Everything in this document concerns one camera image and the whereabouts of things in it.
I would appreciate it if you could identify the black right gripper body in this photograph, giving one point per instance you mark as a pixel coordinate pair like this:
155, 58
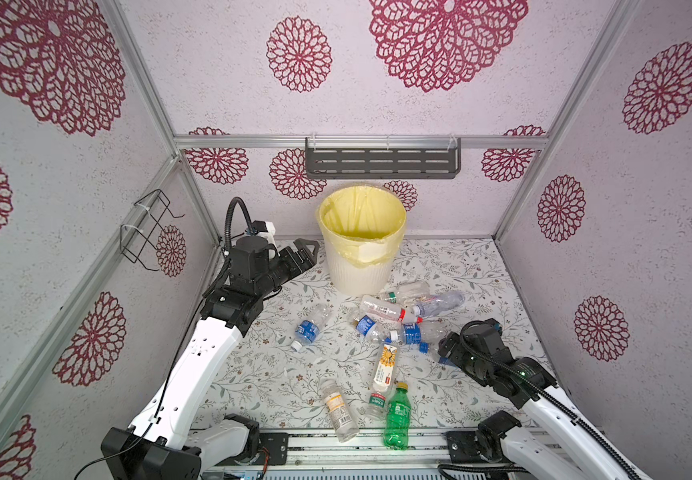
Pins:
460, 355

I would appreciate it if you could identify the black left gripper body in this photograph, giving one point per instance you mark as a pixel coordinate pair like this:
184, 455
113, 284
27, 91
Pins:
281, 269

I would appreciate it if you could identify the Pocari Sweat blue-label bottle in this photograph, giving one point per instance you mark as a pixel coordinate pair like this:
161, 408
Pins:
311, 327

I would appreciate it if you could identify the green plastic soda bottle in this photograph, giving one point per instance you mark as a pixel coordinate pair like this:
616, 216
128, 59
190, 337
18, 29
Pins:
399, 412

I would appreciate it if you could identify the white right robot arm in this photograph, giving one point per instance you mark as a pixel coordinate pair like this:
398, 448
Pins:
500, 444

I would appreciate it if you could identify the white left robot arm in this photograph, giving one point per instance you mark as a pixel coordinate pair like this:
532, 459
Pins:
157, 444

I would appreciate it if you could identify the cream ribbed waste bin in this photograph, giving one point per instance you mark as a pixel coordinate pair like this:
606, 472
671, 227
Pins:
358, 270

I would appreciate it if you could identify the yellow plastic bin liner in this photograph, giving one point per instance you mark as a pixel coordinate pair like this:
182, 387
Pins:
365, 224

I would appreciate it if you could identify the clear bottle blue cap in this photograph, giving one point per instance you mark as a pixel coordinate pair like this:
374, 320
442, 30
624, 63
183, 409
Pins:
436, 353

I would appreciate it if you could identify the clear purple-label water bottle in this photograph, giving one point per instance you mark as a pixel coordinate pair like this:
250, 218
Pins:
435, 305

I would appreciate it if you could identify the clear blue-label blue-cap bottle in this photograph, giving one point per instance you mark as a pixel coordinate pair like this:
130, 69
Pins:
428, 332

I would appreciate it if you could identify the clear green-cap bottle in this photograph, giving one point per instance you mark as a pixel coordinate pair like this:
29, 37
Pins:
407, 292

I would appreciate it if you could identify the crumpled blue-label water bottle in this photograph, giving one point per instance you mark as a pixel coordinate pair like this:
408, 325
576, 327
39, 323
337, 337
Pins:
375, 329

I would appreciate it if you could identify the white red-cap bottle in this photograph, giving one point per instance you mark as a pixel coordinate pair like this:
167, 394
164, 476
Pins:
381, 309

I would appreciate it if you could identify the white sunflower-label bottle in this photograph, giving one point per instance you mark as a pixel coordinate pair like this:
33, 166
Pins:
384, 372

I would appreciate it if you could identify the small green-label clear bottle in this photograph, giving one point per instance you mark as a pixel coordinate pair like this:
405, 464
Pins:
376, 405

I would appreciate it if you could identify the clear orange-label bottle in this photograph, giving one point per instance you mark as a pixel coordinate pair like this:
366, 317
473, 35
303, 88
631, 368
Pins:
343, 421

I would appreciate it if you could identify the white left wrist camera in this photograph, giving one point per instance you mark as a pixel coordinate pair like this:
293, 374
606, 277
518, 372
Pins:
265, 230

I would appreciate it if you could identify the grey metal wall shelf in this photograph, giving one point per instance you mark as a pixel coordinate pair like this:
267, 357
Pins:
382, 163

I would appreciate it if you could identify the black wire wall rack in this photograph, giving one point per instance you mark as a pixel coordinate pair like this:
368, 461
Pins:
139, 235

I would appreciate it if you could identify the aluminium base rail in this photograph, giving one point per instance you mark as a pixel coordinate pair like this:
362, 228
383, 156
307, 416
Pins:
319, 452

